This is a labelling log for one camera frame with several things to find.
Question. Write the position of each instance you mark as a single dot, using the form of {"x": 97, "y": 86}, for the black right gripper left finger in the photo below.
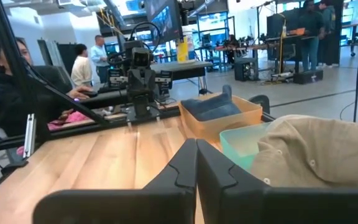
{"x": 166, "y": 202}

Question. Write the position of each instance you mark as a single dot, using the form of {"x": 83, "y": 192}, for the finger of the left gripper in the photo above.
{"x": 116, "y": 77}
{"x": 166, "y": 79}

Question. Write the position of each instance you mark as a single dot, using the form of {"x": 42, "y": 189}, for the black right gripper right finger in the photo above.
{"x": 238, "y": 202}

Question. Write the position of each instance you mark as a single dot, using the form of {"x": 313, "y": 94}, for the beige fabric hat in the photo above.
{"x": 315, "y": 149}

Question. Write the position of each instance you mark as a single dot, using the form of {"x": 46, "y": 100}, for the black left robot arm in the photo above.
{"x": 141, "y": 105}

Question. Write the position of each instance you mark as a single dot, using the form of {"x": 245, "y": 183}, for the blue denim hat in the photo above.
{"x": 210, "y": 109}

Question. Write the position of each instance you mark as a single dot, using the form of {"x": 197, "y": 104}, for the grey desk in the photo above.
{"x": 182, "y": 67}

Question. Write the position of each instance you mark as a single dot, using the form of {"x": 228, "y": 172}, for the person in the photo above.
{"x": 5, "y": 99}
{"x": 329, "y": 18}
{"x": 99, "y": 56}
{"x": 81, "y": 68}
{"x": 311, "y": 28}

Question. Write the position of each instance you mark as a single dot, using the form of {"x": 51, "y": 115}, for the yellow container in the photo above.
{"x": 182, "y": 49}

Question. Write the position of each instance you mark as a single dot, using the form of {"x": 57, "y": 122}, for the pink cloth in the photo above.
{"x": 73, "y": 118}

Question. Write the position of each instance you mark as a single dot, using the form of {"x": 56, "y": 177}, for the teal translucent plastic bin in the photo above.
{"x": 241, "y": 143}

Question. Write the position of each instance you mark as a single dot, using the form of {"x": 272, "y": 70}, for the black hanging monitor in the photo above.
{"x": 163, "y": 18}

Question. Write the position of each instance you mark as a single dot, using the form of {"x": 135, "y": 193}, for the orange translucent plastic bin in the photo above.
{"x": 222, "y": 126}

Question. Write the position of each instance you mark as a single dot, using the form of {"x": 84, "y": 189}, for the black computer case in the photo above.
{"x": 245, "y": 70}

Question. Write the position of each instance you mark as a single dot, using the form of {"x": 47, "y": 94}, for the black chair back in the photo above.
{"x": 261, "y": 101}

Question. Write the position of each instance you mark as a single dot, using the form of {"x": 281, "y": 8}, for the black workbench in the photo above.
{"x": 291, "y": 39}

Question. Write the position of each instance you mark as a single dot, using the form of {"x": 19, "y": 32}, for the black flat floor case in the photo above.
{"x": 308, "y": 76}

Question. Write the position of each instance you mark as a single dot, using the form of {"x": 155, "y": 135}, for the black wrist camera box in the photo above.
{"x": 142, "y": 56}

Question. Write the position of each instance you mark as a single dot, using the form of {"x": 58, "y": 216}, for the black diagonal frame brace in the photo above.
{"x": 73, "y": 102}

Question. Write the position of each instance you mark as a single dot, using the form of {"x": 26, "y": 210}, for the silver aluminium bracket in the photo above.
{"x": 30, "y": 133}

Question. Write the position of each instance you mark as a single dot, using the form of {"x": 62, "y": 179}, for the black frame post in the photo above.
{"x": 11, "y": 62}

